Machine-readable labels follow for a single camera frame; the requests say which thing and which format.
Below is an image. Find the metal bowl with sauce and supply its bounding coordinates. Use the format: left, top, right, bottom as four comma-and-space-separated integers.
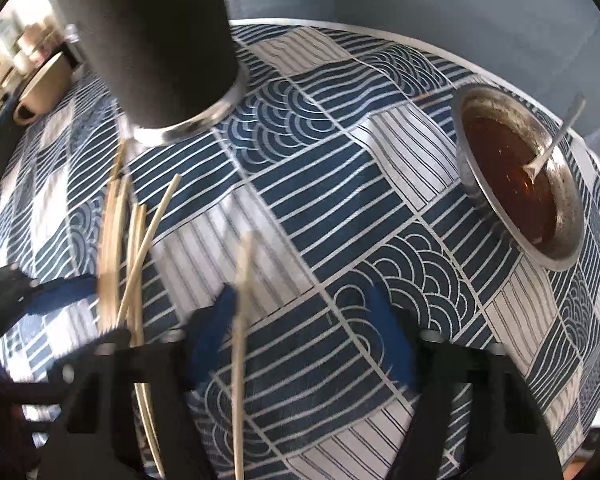
451, 84, 584, 271

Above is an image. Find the metal spoon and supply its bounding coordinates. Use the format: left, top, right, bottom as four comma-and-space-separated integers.
522, 94, 586, 183

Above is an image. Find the blue patterned tablecloth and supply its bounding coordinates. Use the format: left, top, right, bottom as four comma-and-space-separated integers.
0, 20, 600, 479

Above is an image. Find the beige ceramic mug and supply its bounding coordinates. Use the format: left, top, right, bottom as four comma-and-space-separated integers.
12, 52, 72, 126

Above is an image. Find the black cylindrical utensil holder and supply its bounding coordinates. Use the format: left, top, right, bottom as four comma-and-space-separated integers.
54, 0, 247, 146

